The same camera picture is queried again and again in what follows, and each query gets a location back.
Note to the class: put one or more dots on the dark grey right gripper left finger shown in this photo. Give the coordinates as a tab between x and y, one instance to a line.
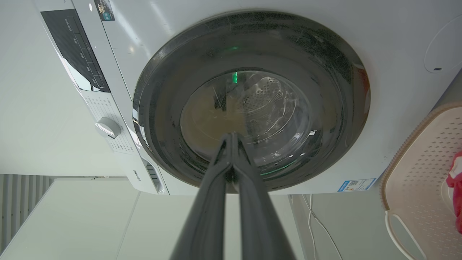
205	216

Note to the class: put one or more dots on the blue energy label sticker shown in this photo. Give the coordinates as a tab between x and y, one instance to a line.
356	184

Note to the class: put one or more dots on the white washing machine dial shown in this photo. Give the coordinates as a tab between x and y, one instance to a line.
108	127

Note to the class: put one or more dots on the red garment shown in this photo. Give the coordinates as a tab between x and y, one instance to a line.
457	187

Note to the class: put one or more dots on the dark round washing machine door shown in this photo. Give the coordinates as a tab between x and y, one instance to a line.
252	54

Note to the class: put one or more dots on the beige perforated laundry basket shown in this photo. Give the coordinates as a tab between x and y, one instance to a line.
418	173

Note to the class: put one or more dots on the white front-load washing machine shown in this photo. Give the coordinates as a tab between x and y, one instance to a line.
379	54

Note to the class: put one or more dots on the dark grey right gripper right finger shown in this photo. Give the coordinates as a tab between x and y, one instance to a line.
260	220

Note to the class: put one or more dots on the white slatted radiator panel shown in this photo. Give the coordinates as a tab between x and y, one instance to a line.
18	202

